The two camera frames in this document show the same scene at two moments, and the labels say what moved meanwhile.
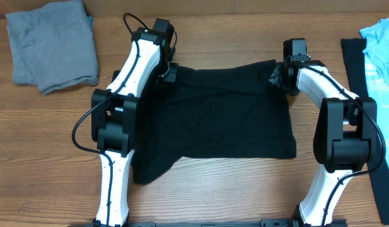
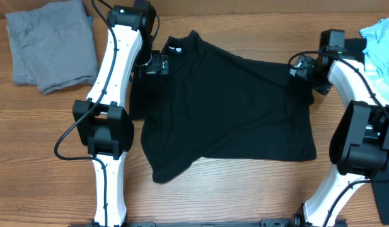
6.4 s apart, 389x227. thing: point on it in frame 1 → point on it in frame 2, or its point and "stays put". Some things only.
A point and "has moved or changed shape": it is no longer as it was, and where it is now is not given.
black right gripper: (277, 76) → (318, 86)
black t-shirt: (227, 110) has moved or changed shape
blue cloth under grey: (91, 18) stays put
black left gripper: (172, 75) → (159, 64)
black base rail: (265, 223) stays put
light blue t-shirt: (378, 40) stays put
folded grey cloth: (52, 46) stays put
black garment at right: (382, 186) stays put
